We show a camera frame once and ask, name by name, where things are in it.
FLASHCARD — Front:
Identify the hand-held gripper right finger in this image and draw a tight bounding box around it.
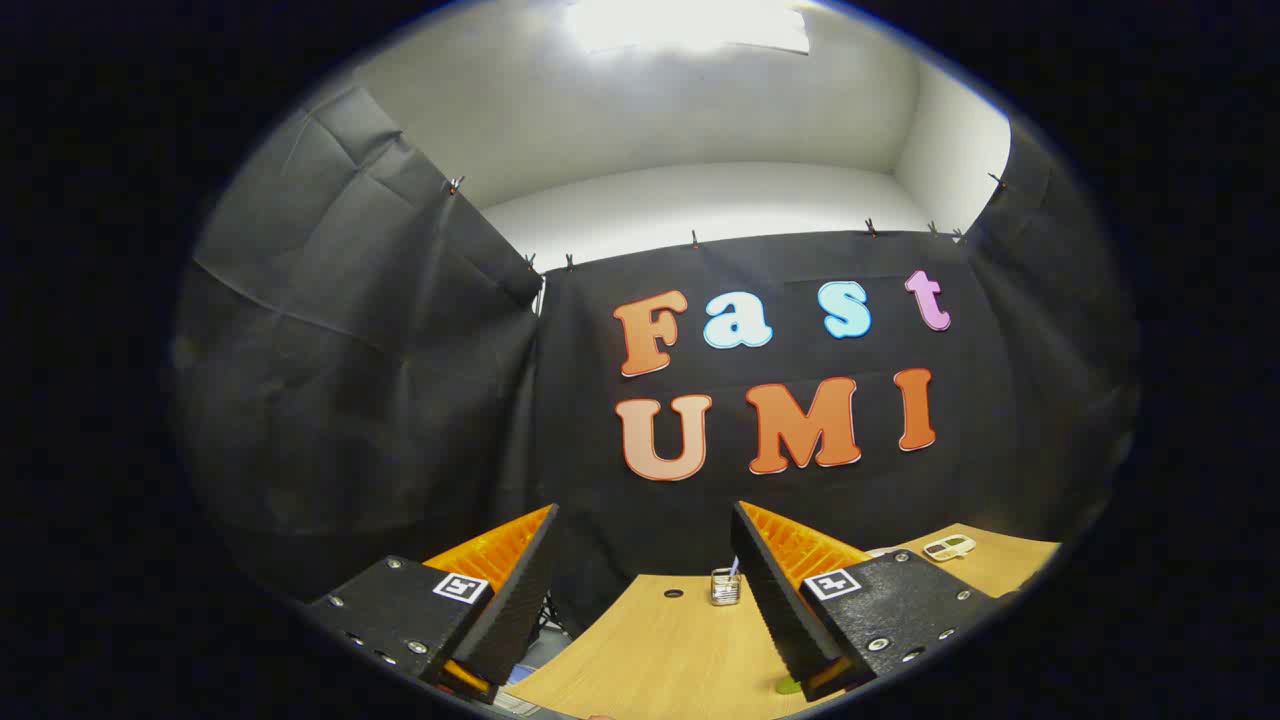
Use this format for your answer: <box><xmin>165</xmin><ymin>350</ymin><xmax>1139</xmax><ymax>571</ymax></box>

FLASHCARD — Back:
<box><xmin>730</xmin><ymin>500</ymin><xmax>1001</xmax><ymax>703</ymax></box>

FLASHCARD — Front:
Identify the ceiling light panel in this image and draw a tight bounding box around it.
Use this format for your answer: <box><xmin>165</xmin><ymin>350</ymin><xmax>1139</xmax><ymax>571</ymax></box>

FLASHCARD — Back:
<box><xmin>565</xmin><ymin>0</ymin><xmax>811</xmax><ymax>56</ymax></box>

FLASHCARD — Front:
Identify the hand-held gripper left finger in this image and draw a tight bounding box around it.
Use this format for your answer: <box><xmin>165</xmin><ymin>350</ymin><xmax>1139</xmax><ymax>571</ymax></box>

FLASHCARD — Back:
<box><xmin>305</xmin><ymin>503</ymin><xmax>561</xmax><ymax>706</ymax></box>

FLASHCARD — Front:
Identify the wooden table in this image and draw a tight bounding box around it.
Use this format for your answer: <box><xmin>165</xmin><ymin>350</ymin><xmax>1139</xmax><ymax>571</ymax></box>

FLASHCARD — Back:
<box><xmin>505</xmin><ymin>522</ymin><xmax>1063</xmax><ymax>720</ymax></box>

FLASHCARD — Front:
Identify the black backdrop cloth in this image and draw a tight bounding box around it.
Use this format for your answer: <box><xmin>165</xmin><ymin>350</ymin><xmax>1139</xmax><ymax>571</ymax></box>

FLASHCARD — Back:
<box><xmin>170</xmin><ymin>85</ymin><xmax>1141</xmax><ymax>641</ymax></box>

